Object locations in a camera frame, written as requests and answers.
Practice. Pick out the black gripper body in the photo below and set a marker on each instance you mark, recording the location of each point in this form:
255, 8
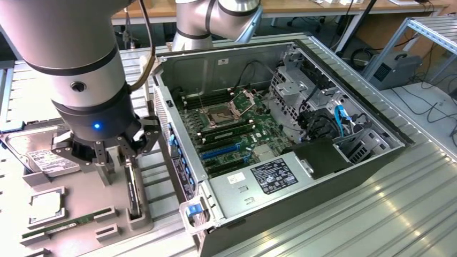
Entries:
96, 120

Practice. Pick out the graphics card with metal bracket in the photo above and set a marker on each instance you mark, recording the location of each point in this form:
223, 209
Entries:
132, 187

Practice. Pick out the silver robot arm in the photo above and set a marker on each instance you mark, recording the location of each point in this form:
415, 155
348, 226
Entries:
64, 40

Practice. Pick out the blue card retention clip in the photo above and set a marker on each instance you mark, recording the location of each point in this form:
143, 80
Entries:
184, 163
172, 139
179, 154
187, 173

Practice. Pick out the grey parts rack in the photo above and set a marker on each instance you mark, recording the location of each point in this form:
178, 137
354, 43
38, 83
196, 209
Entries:
90, 192

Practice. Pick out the hard disk with white label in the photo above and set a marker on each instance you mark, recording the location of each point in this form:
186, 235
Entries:
43, 158

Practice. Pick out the thin metal locking lever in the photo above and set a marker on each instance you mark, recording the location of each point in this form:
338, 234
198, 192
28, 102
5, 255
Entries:
203, 101

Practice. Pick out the blue expansion slot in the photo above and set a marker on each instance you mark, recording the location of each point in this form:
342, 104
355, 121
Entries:
219, 152

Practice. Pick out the CPU socket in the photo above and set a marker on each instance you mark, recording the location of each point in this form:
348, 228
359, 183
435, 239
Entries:
219, 115

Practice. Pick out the green RAM stick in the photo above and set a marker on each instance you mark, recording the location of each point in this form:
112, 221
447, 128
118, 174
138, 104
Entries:
60, 225
228, 136

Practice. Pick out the long black expansion slot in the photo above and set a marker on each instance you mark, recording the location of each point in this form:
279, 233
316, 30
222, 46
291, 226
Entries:
227, 163
230, 169

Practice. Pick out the silver CPU chip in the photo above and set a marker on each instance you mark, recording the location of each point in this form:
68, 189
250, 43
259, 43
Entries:
46, 206

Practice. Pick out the blue power supply latch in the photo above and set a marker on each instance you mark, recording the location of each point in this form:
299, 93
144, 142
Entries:
195, 210

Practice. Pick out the metal socket cover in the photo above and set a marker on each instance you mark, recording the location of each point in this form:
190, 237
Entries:
247, 100

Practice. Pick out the green motherboard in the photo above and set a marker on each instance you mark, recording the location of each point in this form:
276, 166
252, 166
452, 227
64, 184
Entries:
258, 128

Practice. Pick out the silver power supply unit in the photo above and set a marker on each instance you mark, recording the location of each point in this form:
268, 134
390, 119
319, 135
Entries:
228, 195

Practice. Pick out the silver finned chipset heat sink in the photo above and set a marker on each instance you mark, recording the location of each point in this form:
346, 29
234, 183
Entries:
264, 152

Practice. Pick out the perforated silver disk bay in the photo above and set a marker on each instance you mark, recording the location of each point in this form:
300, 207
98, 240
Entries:
286, 93

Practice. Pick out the black plastic shroud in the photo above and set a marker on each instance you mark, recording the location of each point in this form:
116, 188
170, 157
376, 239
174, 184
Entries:
318, 160

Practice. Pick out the open dark PC case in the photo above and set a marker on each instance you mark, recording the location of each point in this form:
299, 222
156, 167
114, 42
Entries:
286, 227

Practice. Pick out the long wooden desk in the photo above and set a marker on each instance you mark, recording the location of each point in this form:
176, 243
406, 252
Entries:
322, 10

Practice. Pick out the black slanted pole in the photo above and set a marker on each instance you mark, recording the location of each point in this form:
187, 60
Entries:
358, 25

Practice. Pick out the grey control box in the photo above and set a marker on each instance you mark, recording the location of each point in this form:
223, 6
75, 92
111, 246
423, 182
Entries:
392, 69

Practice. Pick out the aluminium profile frame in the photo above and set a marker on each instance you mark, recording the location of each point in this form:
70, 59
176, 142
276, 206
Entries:
432, 32

